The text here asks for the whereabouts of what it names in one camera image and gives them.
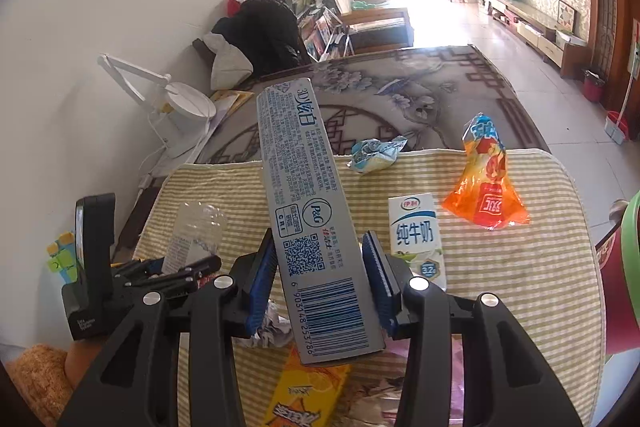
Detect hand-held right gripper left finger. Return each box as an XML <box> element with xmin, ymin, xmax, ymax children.
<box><xmin>57</xmin><ymin>227</ymin><xmax>279</xmax><ymax>427</ymax></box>

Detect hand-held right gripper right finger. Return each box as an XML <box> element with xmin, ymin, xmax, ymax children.
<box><xmin>361</xmin><ymin>229</ymin><xmax>583</xmax><ymax>427</ymax></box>

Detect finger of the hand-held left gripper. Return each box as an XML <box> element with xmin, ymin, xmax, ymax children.
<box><xmin>112</xmin><ymin>258</ymin><xmax>167</xmax><ymax>282</ymax></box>
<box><xmin>125</xmin><ymin>255</ymin><xmax>222</xmax><ymax>304</ymax></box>

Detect newspaper ball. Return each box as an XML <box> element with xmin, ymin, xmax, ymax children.
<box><xmin>249</xmin><ymin>301</ymin><xmax>294</xmax><ymax>349</ymax></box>

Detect clear plastic bottle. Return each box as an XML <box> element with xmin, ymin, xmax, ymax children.
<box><xmin>162</xmin><ymin>201</ymin><xmax>228</xmax><ymax>275</ymax></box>

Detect grey toothpaste box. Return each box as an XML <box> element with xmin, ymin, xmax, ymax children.
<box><xmin>256</xmin><ymin>77</ymin><xmax>387</xmax><ymax>367</ymax></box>

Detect yellow orange snack box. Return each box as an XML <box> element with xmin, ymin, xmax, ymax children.
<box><xmin>264</xmin><ymin>346</ymin><xmax>352</xmax><ymax>427</ymax></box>

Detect red bin with green rim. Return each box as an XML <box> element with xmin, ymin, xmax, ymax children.
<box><xmin>595</xmin><ymin>189</ymin><xmax>640</xmax><ymax>358</ymax></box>

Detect person's left hand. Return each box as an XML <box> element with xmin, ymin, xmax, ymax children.
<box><xmin>65</xmin><ymin>338</ymin><xmax>107</xmax><ymax>385</ymax></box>

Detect yellow green toy blocks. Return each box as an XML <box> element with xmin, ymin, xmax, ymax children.
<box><xmin>46</xmin><ymin>231</ymin><xmax>82</xmax><ymax>284</ymax></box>

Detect white milk carton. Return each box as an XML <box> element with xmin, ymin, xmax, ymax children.
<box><xmin>388</xmin><ymin>193</ymin><xmax>447</xmax><ymax>292</ymax></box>

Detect crumpled blue white wrapper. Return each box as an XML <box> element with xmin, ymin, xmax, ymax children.
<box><xmin>348</xmin><ymin>136</ymin><xmax>408</xmax><ymax>174</ymax></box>

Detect pink plastic bag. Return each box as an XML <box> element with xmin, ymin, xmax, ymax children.
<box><xmin>347</xmin><ymin>332</ymin><xmax>467</xmax><ymax>427</ymax></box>

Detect orange snack bag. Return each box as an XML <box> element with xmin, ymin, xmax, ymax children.
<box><xmin>442</xmin><ymin>112</ymin><xmax>531</xmax><ymax>231</ymax></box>

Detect yellow striped cloth mat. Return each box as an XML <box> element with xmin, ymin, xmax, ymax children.
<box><xmin>132</xmin><ymin>148</ymin><xmax>607</xmax><ymax>427</ymax></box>

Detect white desk lamp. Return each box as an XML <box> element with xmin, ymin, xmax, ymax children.
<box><xmin>97</xmin><ymin>53</ymin><xmax>217</xmax><ymax>160</ymax></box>

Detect yellow paper folder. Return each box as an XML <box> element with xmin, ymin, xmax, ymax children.
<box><xmin>209</xmin><ymin>89</ymin><xmax>255</xmax><ymax>118</ymax></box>

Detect grey floral blanket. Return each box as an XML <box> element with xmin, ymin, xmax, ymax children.
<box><xmin>197</xmin><ymin>44</ymin><xmax>552</xmax><ymax>166</ymax></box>

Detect white pillow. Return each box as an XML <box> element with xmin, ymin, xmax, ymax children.
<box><xmin>201</xmin><ymin>32</ymin><xmax>255</xmax><ymax>91</ymax></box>

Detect black clothes pile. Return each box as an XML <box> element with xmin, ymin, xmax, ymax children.
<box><xmin>212</xmin><ymin>0</ymin><xmax>302</xmax><ymax>78</ymax></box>

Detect wooden sofa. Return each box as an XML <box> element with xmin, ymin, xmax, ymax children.
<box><xmin>315</xmin><ymin>0</ymin><xmax>416</xmax><ymax>56</ymax></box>

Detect clear magazine rack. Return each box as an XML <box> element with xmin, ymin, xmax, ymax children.
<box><xmin>294</xmin><ymin>0</ymin><xmax>354</xmax><ymax>62</ymax></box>

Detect red dustpan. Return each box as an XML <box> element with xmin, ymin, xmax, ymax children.
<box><xmin>604</xmin><ymin>109</ymin><xmax>631</xmax><ymax>146</ymax></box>

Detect small red bucket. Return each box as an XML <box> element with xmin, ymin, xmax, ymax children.
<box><xmin>582</xmin><ymin>68</ymin><xmax>607</xmax><ymax>104</ymax></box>

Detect long television cabinet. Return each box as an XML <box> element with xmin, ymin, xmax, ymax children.
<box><xmin>487</xmin><ymin>0</ymin><xmax>591</xmax><ymax>78</ymax></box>

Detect white lamp cable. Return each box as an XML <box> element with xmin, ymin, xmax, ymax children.
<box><xmin>136</xmin><ymin>111</ymin><xmax>168</xmax><ymax>204</ymax></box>

